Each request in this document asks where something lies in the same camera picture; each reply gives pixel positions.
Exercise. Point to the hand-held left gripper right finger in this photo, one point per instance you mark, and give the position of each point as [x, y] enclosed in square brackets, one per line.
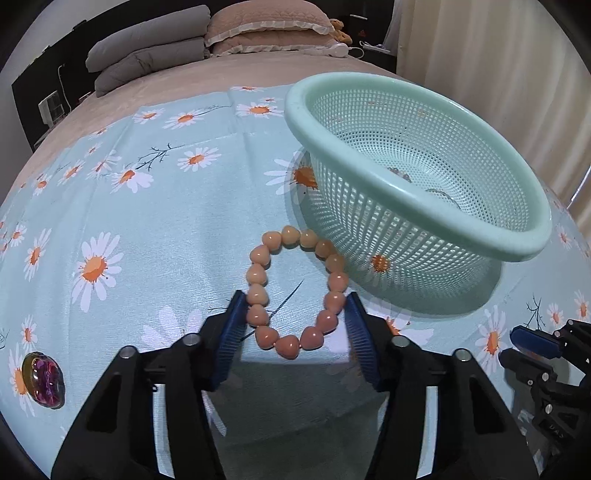
[362, 341]

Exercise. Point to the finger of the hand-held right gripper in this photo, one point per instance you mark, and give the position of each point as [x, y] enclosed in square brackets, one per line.
[535, 341]
[521, 362]

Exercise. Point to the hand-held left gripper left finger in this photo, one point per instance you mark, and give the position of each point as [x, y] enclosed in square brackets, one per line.
[231, 341]

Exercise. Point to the purple iridescent gem stone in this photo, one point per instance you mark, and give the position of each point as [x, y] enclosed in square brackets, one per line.
[42, 381]

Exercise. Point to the green plastic mesh basket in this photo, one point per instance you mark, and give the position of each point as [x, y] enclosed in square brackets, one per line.
[415, 138]

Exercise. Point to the daisy printed blue cloth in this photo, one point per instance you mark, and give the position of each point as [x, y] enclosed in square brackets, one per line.
[184, 230]

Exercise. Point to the beige bed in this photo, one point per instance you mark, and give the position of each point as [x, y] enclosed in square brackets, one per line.
[184, 78]

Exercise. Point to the cream curtain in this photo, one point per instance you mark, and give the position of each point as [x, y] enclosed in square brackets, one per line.
[485, 69]

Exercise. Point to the black nightstand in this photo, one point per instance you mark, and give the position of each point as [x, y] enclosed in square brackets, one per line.
[376, 60]

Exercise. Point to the grey folded quilt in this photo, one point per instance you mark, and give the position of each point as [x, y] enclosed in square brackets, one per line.
[147, 32]
[147, 64]

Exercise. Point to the white power strip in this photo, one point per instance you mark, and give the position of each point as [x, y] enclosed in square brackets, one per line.
[376, 46]

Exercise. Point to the pink ruffled pillow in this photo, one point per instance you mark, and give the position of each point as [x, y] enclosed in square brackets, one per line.
[277, 44]
[268, 16]

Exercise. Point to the brown teddy bear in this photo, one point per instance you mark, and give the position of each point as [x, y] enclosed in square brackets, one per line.
[339, 30]

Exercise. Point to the black headboard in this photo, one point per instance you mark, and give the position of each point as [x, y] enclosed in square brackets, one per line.
[32, 92]

